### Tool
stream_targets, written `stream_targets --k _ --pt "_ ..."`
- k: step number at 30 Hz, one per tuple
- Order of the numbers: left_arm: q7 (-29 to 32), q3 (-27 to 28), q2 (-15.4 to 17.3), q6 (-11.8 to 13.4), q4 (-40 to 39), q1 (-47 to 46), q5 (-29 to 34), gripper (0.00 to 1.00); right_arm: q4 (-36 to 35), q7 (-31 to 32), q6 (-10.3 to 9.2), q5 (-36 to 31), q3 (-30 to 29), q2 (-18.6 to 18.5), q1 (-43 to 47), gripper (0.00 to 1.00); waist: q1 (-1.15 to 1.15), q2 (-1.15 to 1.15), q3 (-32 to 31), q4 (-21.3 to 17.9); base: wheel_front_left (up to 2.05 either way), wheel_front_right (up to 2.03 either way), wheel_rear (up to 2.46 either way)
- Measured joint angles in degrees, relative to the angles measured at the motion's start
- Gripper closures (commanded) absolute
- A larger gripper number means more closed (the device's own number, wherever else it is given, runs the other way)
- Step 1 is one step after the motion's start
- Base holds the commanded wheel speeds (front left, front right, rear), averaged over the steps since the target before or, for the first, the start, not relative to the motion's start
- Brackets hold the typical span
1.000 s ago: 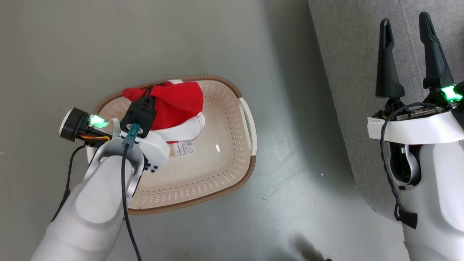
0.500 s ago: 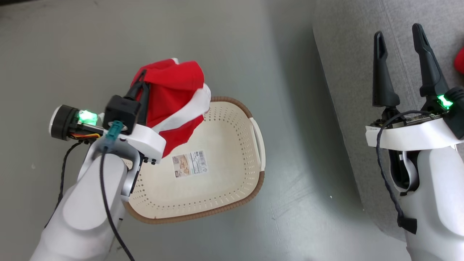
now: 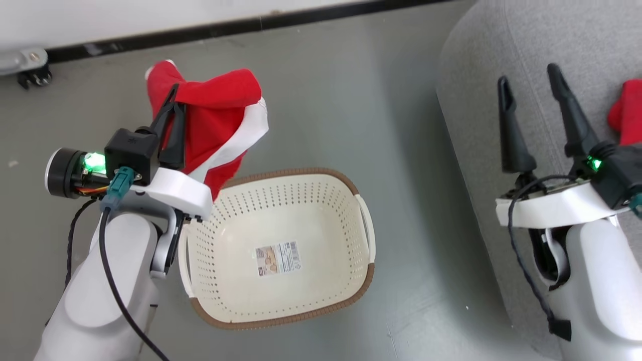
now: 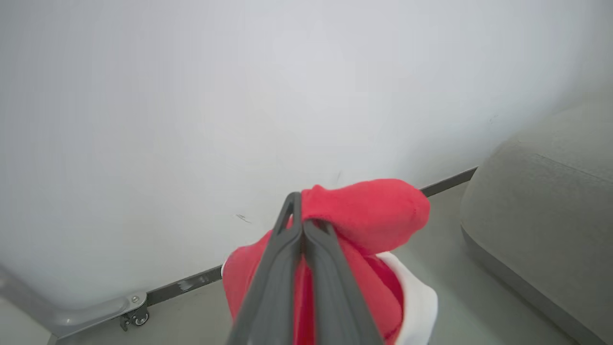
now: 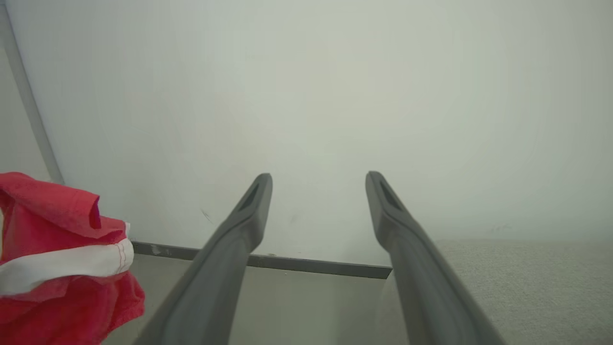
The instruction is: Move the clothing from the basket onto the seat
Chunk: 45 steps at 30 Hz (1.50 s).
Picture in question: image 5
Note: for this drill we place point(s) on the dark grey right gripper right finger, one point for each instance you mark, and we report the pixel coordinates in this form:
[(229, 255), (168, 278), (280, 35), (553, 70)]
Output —
[(426, 287)]

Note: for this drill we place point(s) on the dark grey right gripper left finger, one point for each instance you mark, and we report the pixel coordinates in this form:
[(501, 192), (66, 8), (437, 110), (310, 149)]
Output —
[(210, 287)]

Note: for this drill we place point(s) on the red garment with white trim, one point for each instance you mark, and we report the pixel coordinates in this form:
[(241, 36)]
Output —
[(57, 268)]

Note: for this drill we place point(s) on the dark grey wall baseboard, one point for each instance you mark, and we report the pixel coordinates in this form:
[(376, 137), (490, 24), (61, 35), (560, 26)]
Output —
[(306, 262)]

